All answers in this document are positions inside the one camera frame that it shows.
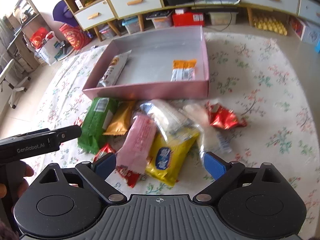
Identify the orange white snack pack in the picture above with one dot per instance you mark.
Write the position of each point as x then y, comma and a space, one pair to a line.
183, 70

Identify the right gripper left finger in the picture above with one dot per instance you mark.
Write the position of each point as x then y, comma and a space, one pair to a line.
94, 174

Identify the pink shallow cardboard box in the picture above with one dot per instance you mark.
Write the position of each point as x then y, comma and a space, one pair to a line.
148, 70

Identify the white blue snack pack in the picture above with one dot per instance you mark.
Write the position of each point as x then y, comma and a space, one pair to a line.
172, 123

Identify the white shopping bag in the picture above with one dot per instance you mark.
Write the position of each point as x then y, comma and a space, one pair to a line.
51, 50

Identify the clear white snack pack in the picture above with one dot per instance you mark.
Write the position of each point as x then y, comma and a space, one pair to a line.
210, 140

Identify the red gift box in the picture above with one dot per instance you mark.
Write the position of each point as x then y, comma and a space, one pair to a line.
188, 19

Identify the gold brown snack pack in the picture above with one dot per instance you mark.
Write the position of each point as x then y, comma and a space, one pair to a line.
121, 121

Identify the red lantern bag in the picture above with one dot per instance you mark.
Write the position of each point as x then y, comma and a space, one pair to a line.
75, 36

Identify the red white snack pack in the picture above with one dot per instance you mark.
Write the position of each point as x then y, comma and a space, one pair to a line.
129, 176

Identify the purple hat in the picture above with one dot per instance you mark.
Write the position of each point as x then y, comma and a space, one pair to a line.
62, 13

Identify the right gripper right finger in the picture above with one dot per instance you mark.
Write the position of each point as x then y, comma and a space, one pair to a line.
224, 174

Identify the white office chair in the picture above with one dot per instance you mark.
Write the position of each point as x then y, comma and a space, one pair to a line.
12, 84

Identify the green snack pack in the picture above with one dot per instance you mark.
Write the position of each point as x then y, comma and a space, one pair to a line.
95, 124

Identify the person left hand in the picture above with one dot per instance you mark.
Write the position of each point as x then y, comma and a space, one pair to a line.
12, 177

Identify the pink snack pack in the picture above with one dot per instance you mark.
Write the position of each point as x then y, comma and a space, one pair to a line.
134, 152

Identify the red crinkled snack pack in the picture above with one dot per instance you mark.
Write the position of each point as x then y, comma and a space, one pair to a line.
223, 118

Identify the yellow snack pack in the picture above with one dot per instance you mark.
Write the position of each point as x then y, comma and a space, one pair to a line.
165, 160

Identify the yellow egg tray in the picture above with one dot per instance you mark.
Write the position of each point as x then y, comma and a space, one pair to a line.
270, 24

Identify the white cookie snack pack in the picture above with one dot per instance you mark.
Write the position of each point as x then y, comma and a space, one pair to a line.
114, 70

